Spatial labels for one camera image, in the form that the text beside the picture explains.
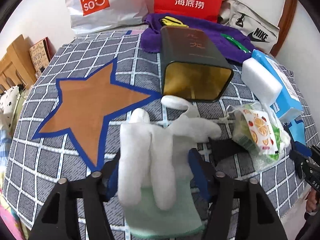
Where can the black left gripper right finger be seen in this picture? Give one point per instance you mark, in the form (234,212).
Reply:
(257,218)

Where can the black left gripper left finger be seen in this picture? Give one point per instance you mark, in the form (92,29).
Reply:
(59,216)

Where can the white knitted glove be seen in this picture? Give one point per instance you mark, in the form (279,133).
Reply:
(154,174)

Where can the orange print wet wipe packet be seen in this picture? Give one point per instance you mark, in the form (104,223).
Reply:
(253,131)

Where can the white sponge block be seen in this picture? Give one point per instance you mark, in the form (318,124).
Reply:
(260,81)

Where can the green snack packet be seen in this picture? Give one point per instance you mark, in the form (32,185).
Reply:
(236,43)

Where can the yellow adidas pouch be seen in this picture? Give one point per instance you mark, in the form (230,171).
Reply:
(173,22)

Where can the right hand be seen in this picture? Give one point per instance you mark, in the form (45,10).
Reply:
(311,201)

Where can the green tissue packet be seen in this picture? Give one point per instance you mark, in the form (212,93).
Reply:
(261,162)

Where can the blue tissue pack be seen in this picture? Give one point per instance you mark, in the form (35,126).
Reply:
(287,106)

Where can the grey checked star bedsheet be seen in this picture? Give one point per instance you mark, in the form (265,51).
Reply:
(70,126)

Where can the dark green tin box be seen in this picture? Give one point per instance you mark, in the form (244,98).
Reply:
(192,67)

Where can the purple towel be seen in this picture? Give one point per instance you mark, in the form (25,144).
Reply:
(150,40)

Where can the grey Nike bag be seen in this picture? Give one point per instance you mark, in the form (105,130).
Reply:
(262,34)

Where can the wooden bedside furniture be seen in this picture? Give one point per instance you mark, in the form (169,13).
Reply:
(16,66)

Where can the brown patterned book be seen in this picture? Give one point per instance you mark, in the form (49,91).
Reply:
(40,55)

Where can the brown wooden headboard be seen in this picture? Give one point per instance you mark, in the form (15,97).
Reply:
(288,14)

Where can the white Miniso plastic bag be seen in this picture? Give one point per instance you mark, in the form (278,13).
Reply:
(91,16)

